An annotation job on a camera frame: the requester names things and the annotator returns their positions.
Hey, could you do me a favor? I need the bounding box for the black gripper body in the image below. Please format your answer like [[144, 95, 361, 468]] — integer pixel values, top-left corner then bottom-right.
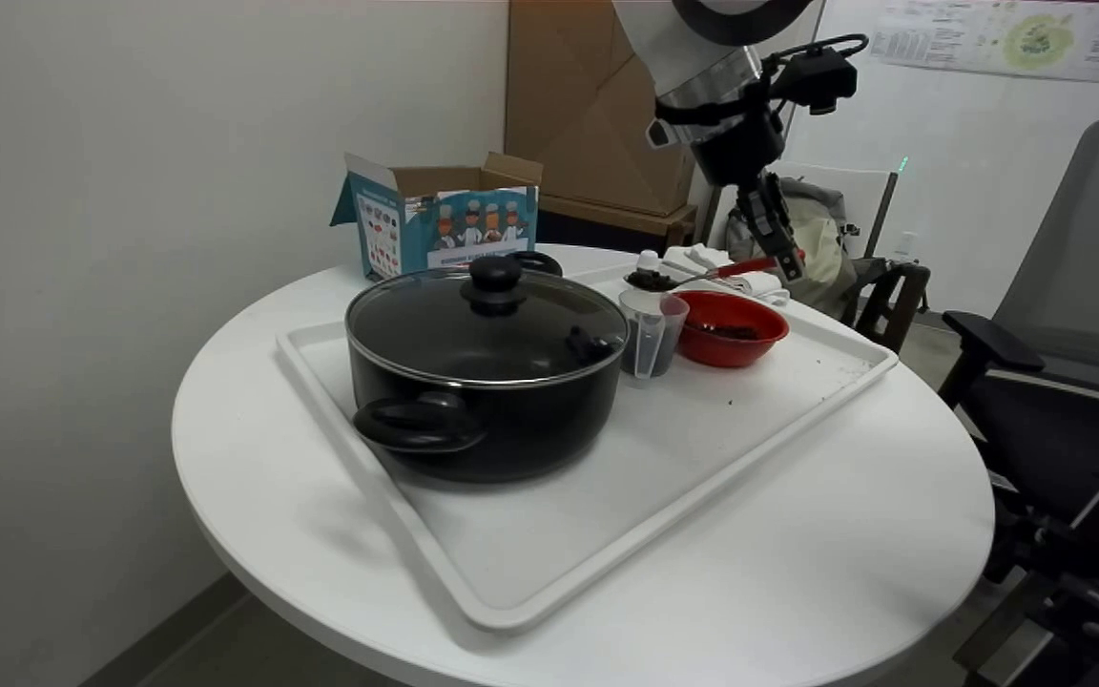
[[685, 102, 788, 195]]

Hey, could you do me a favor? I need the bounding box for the red bowl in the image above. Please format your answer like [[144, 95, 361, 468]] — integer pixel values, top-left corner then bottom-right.
[[670, 287, 792, 375]]

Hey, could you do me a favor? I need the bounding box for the clear plastic measuring jug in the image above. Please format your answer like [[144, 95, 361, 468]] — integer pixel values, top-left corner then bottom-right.
[[614, 277, 695, 384]]

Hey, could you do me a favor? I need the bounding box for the beige backpack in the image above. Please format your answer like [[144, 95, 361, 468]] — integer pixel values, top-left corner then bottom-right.
[[716, 175, 885, 314]]

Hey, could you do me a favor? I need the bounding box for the white towel with red stripes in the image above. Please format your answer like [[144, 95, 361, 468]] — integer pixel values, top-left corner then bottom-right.
[[661, 240, 792, 310]]

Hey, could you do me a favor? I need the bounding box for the large brown cardboard box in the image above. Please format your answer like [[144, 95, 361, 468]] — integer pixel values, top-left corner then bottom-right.
[[502, 0, 705, 240]]

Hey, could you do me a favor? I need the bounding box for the white plastic tray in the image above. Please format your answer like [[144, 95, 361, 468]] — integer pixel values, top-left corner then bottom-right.
[[275, 281, 904, 637]]

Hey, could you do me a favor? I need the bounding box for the glass lid with black knob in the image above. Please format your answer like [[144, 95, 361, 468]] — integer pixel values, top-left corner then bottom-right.
[[344, 250, 632, 394]]

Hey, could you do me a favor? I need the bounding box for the blue printed cardboard box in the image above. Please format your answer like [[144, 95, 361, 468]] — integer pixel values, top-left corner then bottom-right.
[[329, 147, 544, 281]]

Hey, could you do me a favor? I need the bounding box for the grey mesh office chair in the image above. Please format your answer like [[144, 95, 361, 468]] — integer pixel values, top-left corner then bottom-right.
[[938, 115, 1099, 687]]

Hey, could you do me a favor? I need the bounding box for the black cooking pot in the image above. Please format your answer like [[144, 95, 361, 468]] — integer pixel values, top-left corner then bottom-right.
[[344, 249, 638, 488]]

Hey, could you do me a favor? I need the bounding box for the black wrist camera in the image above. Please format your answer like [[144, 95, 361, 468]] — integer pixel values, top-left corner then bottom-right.
[[768, 48, 862, 119]]

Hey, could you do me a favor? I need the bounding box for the dark wooden frame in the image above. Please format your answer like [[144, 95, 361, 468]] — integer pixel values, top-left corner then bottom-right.
[[841, 255, 933, 359]]

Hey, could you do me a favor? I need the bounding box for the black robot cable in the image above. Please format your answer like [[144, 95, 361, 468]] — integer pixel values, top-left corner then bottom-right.
[[759, 29, 875, 71]]

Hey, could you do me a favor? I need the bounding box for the white wall poster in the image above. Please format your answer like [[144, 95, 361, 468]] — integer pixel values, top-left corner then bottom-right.
[[869, 0, 1099, 87]]

